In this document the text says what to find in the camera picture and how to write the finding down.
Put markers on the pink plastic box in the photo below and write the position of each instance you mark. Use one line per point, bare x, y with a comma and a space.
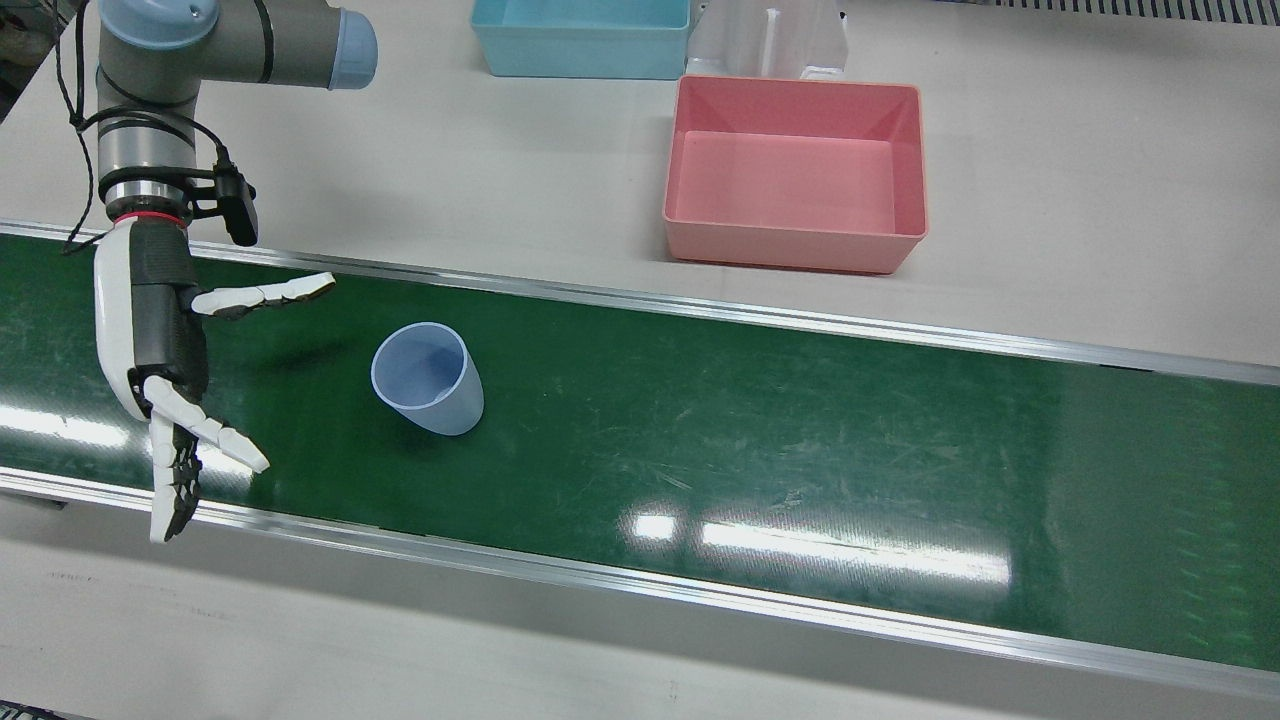
790, 180

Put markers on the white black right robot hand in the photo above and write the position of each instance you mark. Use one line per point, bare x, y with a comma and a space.
115, 310

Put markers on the light blue plastic box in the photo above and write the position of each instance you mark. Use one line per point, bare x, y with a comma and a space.
580, 50

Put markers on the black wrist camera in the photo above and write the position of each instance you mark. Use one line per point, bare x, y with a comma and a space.
240, 205

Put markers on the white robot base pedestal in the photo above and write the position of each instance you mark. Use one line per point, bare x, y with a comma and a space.
740, 40

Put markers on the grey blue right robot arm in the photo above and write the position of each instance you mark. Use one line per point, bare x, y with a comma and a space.
160, 100

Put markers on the ribbed metal grating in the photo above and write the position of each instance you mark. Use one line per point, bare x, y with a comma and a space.
1150, 8

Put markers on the green conveyor belt aluminium frame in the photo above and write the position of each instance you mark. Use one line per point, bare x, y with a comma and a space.
700, 430

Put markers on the light blue plastic cup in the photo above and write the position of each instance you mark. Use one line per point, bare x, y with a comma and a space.
445, 400

